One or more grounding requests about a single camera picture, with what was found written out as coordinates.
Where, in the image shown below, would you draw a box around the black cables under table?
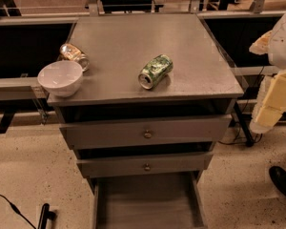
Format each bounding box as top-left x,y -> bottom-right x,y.
217,65 -> 271,146

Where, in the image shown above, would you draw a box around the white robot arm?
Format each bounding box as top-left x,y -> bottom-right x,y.
249,12 -> 286,134

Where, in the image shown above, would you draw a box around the black handle object on floor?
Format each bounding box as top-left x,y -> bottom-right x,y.
37,203 -> 56,229

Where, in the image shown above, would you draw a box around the grey drawer cabinet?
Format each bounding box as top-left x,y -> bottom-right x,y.
46,12 -> 245,229

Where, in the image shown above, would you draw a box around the green soda can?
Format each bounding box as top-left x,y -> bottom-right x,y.
138,54 -> 174,90

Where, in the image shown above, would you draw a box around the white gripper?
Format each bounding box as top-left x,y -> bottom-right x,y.
249,31 -> 286,134

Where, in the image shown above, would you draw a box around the grey drawer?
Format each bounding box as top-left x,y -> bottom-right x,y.
92,172 -> 208,229
60,114 -> 232,150
77,152 -> 213,178

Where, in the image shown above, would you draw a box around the top grey drawer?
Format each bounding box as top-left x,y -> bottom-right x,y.
60,114 -> 232,150

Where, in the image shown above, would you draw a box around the middle grey drawer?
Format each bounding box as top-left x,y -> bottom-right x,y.
77,152 -> 213,178

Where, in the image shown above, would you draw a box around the white bowl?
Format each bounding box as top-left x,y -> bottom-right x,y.
37,60 -> 83,97

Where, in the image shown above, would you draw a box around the gold brown soda can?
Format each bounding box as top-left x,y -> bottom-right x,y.
59,43 -> 90,72

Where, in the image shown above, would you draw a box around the bottom grey drawer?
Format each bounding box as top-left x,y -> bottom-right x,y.
92,172 -> 208,229

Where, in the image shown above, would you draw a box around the black shoe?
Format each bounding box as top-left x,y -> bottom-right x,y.
269,166 -> 286,197

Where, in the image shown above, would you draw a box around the black floor cable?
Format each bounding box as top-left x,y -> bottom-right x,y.
0,185 -> 37,229

